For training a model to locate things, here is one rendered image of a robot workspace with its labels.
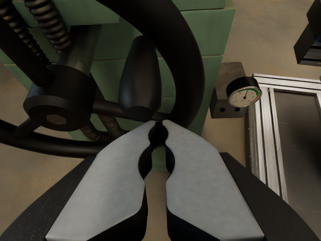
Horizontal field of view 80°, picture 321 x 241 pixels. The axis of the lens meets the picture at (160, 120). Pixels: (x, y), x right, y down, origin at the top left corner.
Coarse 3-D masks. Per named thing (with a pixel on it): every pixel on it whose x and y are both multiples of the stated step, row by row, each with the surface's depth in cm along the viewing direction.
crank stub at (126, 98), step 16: (144, 48) 12; (128, 64) 11; (144, 64) 11; (128, 80) 10; (144, 80) 10; (160, 80) 11; (128, 96) 10; (144, 96) 10; (160, 96) 11; (128, 112) 10; (144, 112) 10
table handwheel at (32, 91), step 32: (96, 0) 11; (128, 0) 11; (160, 0) 11; (0, 32) 13; (96, 32) 26; (160, 32) 12; (192, 32) 14; (32, 64) 16; (64, 64) 20; (192, 64) 15; (32, 96) 17; (64, 96) 17; (192, 96) 18; (0, 128) 25; (32, 128) 24; (64, 128) 20
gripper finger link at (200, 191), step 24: (168, 120) 12; (168, 144) 9; (192, 144) 9; (168, 168) 10; (192, 168) 8; (216, 168) 8; (168, 192) 7; (192, 192) 7; (216, 192) 7; (240, 192) 7; (168, 216) 6; (192, 216) 6; (216, 216) 6; (240, 216) 6; (192, 240) 6; (216, 240) 5; (240, 240) 5
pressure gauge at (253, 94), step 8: (240, 80) 36; (248, 80) 36; (256, 80) 37; (232, 88) 37; (240, 88) 36; (248, 88) 36; (256, 88) 35; (232, 96) 38; (240, 96) 38; (248, 96) 38; (256, 96) 38; (232, 104) 40; (240, 104) 40; (248, 104) 40
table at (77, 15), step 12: (12, 0) 20; (60, 0) 19; (72, 0) 19; (84, 0) 19; (24, 12) 20; (60, 12) 20; (72, 12) 20; (84, 12) 20; (96, 12) 20; (108, 12) 20; (36, 24) 22; (72, 24) 22; (84, 24) 22
